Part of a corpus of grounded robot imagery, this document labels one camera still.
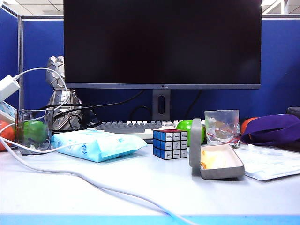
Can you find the light blue wipes pack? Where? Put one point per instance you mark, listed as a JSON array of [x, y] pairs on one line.
[[93, 150]]

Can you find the grey and white keyboard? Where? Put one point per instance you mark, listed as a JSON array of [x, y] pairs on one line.
[[122, 127]]

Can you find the orange fruit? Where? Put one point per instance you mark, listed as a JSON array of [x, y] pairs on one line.
[[5, 133], [246, 124]]

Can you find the dark clear faceted cup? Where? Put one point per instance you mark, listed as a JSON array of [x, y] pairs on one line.
[[21, 117]]

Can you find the clear printed glass cup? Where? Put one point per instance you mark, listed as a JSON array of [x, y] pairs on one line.
[[222, 124]]

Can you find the dark grey pouch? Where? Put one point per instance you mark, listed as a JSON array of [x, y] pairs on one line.
[[294, 111]]

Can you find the black computer monitor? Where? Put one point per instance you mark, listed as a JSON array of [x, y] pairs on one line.
[[164, 42]]

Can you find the yellow cleaning cloth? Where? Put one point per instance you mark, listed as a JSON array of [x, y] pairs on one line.
[[211, 161]]

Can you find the silver fist figurine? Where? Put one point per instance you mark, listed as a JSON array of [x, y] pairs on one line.
[[56, 70]]

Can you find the grey partition post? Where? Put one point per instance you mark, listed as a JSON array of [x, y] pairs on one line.
[[21, 47]]

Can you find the grey felt glasses case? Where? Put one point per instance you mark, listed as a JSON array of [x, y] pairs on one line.
[[220, 173]]

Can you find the white power adapter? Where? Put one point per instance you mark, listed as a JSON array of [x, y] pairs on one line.
[[8, 87]]

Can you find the purple cloth bag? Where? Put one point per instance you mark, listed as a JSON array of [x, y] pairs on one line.
[[269, 131]]

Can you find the light blue patterned box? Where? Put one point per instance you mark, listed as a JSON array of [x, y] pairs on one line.
[[5, 110]]

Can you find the grey monitor stand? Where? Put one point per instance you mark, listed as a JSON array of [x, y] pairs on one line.
[[155, 112]]

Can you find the green apple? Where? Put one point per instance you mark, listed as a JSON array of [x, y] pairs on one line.
[[184, 126], [35, 131]]

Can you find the rubiks cube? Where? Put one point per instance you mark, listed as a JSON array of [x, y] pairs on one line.
[[168, 145]]

